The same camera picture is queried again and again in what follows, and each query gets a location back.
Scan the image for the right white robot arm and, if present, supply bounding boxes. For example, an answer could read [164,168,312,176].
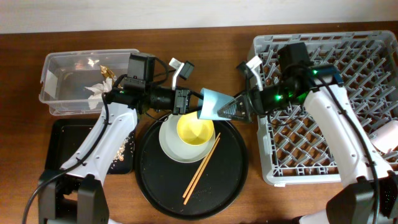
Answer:
[217,63,397,223]

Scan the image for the food scraps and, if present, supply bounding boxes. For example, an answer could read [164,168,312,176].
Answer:
[113,137,130,162]

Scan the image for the yellow bowl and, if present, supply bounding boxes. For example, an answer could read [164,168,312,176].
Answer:
[177,112,214,146]

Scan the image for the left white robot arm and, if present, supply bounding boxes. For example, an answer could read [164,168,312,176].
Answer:
[22,74,203,223]

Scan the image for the grey dishwasher rack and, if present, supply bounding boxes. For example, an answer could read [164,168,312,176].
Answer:
[248,30,397,187]

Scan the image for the round black serving tray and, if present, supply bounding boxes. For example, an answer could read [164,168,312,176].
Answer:
[134,117,248,220]

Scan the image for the wooden chopstick right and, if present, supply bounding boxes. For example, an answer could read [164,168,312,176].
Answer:
[183,137,221,206]

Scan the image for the grey round plate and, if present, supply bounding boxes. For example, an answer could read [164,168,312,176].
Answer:
[159,114,216,163]

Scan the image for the white tissue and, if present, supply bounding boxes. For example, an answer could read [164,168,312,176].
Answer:
[85,78,113,110]

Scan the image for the pink cup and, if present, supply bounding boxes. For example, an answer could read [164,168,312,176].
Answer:
[369,120,397,154]

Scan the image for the clear plastic waste bin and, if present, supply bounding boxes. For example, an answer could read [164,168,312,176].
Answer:
[39,49,138,116]

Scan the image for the blue cup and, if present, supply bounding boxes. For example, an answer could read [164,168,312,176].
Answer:
[197,88,234,121]

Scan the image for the black rectangular tray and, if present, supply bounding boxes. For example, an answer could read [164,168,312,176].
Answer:
[45,119,136,174]

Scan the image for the gold snack wrapper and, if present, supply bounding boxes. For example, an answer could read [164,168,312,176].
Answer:
[99,65,116,80]

